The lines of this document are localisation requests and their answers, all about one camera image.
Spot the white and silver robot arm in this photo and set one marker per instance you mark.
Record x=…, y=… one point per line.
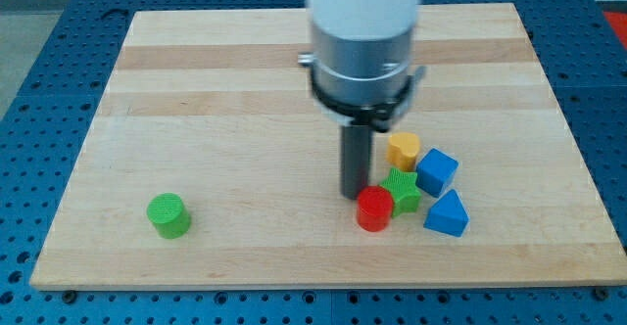
x=361, y=48

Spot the yellow heart block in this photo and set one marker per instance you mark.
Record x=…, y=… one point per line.
x=402, y=150

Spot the gray cylindrical pointer rod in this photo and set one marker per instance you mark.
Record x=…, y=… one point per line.
x=355, y=156

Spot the red cylinder block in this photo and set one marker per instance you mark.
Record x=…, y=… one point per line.
x=375, y=206

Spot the green star block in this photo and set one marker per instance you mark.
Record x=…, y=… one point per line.
x=404, y=191

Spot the light wooden board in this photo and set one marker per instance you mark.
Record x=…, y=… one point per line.
x=213, y=106

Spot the blue cube block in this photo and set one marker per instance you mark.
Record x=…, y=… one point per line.
x=435, y=172

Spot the blue triangular prism block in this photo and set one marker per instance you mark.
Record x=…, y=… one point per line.
x=448, y=215

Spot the green cylinder block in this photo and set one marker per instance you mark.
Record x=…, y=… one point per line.
x=169, y=216

